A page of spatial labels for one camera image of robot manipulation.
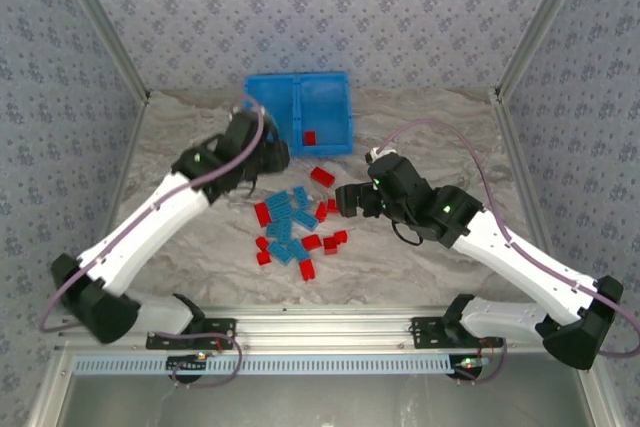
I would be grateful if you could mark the aluminium lower frame rail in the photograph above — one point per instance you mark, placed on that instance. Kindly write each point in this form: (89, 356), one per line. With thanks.
(47, 392)
(597, 397)

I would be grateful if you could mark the small controller board with LED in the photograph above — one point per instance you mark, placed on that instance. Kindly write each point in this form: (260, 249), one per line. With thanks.
(187, 364)
(467, 363)

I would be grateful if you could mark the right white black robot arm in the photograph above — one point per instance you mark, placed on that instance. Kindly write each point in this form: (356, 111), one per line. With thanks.
(525, 267)

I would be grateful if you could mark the wide aluminium base rail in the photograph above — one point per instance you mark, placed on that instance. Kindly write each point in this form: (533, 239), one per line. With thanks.
(320, 327)

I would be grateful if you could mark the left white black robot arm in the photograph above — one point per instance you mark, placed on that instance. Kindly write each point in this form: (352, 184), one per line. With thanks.
(150, 227)

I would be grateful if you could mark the aluminium frame post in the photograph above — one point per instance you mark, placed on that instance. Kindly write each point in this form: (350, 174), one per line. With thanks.
(540, 27)
(107, 27)

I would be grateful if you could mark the blue two-compartment plastic bin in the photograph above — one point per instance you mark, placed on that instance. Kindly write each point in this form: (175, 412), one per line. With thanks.
(322, 112)

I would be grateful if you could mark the aluminium table side rail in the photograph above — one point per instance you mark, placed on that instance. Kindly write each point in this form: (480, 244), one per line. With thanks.
(515, 147)
(132, 137)

